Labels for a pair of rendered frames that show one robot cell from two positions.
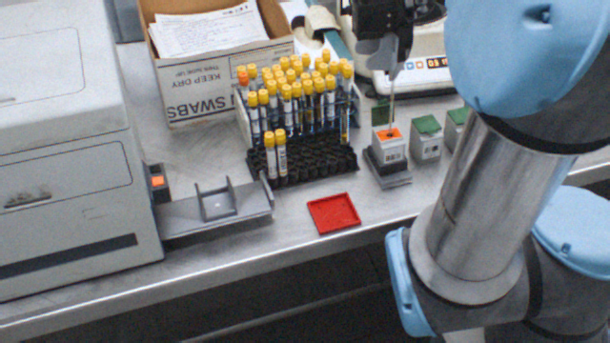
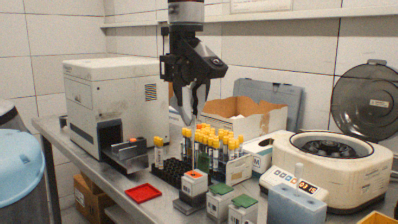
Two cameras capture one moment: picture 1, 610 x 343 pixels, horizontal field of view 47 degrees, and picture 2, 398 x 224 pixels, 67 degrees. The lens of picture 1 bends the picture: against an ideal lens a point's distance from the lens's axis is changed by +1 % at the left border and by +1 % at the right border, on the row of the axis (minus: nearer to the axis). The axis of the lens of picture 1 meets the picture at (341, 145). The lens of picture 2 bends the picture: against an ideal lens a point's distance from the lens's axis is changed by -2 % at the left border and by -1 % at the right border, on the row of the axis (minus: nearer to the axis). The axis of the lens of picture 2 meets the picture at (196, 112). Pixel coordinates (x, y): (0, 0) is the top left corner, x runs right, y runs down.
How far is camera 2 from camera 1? 101 cm
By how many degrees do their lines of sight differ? 65
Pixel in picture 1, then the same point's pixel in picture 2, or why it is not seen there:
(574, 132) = not seen: outside the picture
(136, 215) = (93, 128)
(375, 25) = (168, 72)
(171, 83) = not seen: hidden behind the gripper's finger
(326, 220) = (137, 192)
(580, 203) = (8, 146)
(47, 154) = (80, 82)
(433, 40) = (308, 167)
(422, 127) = (215, 187)
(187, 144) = (176, 150)
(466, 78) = not seen: outside the picture
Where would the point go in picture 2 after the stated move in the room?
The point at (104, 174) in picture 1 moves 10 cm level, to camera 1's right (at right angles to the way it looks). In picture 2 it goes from (87, 100) to (89, 107)
